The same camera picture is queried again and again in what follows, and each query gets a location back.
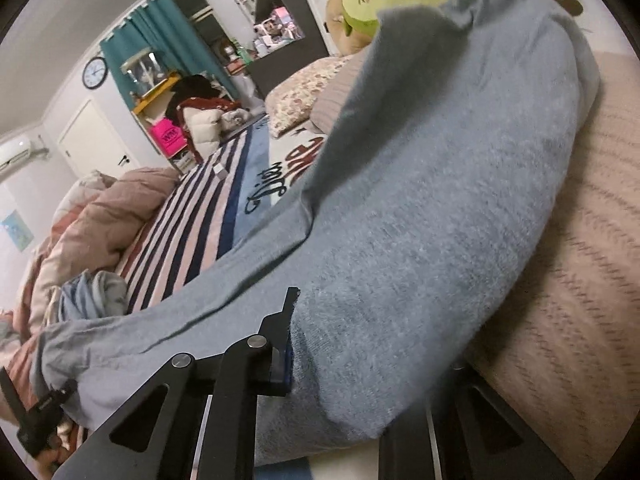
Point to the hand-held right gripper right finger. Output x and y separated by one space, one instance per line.
462 405

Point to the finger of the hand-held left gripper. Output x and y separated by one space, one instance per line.
35 417

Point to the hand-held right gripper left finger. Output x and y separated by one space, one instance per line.
286 357

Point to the blue-grey fleece pants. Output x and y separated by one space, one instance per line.
425 200

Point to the grey and blue garment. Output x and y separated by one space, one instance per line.
92 295

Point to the striped printed blanket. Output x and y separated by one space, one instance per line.
200 220

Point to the pink knitted blanket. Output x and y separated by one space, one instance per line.
575 285

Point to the small white box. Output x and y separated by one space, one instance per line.
218 170

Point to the pink duvet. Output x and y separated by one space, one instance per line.
90 220

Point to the pink storage box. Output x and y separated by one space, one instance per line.
169 137

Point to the pile of clothes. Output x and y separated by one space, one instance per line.
205 110

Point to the floral pillow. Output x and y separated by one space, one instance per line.
300 92

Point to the white air conditioner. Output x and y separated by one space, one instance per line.
20 150

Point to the pink ribbed pillow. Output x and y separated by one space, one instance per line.
340 95

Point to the white door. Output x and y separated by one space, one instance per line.
92 142

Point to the yellow shelf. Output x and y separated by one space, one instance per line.
150 92

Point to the dark headboard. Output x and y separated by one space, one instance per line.
285 35

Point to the teal curtain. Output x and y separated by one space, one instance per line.
170 25

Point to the small wall poster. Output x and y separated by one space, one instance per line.
17 230

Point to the round wall clock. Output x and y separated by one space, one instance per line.
95 72

